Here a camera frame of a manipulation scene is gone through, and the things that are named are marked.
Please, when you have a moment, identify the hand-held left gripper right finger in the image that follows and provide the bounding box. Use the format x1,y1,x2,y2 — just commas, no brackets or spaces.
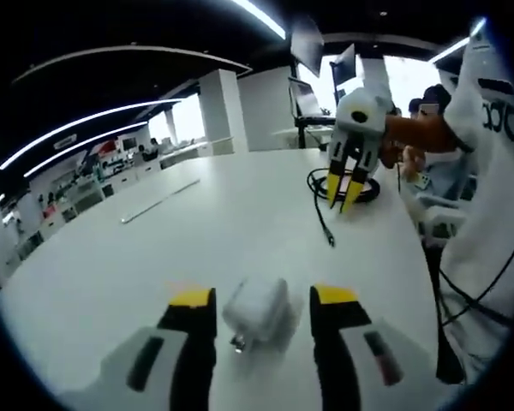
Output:
309,283,434,411

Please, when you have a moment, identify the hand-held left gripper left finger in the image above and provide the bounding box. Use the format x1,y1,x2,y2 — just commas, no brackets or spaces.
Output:
58,287,218,411

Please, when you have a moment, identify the black Type-C cable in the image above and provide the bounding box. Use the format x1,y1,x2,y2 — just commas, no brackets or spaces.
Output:
306,165,383,249

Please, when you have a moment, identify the white charger adapter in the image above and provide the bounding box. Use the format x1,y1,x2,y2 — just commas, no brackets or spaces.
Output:
221,277,290,354

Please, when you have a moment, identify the white desk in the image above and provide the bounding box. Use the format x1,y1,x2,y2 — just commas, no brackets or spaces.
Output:
0,146,447,411

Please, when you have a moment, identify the white desk slot cover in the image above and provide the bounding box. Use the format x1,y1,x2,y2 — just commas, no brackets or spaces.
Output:
120,178,201,225

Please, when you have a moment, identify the person's right hand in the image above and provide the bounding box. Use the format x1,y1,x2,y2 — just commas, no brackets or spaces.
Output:
379,116,430,179

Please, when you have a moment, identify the dark monitor on stand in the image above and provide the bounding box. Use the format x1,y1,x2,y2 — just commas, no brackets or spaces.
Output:
329,42,357,92

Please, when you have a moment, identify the bright screen on stand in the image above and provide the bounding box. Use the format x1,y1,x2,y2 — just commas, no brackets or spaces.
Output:
288,78,323,117

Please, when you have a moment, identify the tilted monitor on stand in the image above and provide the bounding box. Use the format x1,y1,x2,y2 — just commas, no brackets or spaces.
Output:
290,18,326,79

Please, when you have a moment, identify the white column by window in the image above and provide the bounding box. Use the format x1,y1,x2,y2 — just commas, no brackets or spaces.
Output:
198,68,250,156

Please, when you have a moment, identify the long curved ceiling light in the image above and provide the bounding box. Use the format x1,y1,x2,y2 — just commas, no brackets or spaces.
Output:
230,0,284,39

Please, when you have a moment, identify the long straight ceiling light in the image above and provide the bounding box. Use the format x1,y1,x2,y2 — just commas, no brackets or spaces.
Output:
22,121,150,178
0,98,184,171

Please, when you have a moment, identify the black cable on shirt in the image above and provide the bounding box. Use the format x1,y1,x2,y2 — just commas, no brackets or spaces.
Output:
435,205,514,329

